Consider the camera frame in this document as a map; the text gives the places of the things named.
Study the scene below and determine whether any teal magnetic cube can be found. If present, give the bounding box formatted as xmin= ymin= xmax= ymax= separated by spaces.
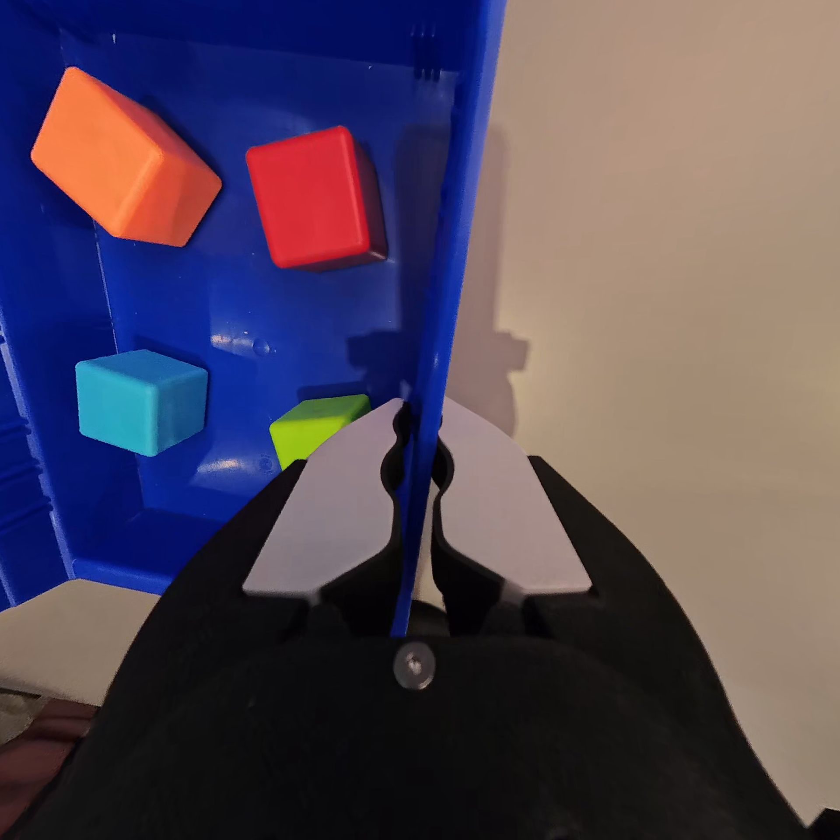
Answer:
xmin=74 ymin=348 xmax=211 ymax=459

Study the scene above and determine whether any red magnetic cube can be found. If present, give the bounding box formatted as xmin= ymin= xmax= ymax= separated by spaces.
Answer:
xmin=246 ymin=126 xmax=389 ymax=271

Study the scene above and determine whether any green magnetic cube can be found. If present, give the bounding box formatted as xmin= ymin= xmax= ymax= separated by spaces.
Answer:
xmin=268 ymin=394 xmax=372 ymax=472

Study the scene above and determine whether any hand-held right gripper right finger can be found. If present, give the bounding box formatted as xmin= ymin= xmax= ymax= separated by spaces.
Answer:
xmin=426 ymin=398 xmax=592 ymax=602

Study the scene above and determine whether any person's maroon clothing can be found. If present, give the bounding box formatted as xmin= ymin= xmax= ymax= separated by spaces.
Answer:
xmin=0 ymin=683 xmax=106 ymax=840

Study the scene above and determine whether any orange magnetic cube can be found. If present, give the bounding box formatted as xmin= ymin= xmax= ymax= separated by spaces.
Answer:
xmin=31 ymin=66 xmax=224 ymax=249

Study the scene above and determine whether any blue plastic bin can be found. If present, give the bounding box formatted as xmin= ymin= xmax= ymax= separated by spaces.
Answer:
xmin=0 ymin=0 xmax=508 ymax=637

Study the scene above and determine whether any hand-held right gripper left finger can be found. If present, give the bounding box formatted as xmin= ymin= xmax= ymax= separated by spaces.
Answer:
xmin=243 ymin=397 xmax=414 ymax=602

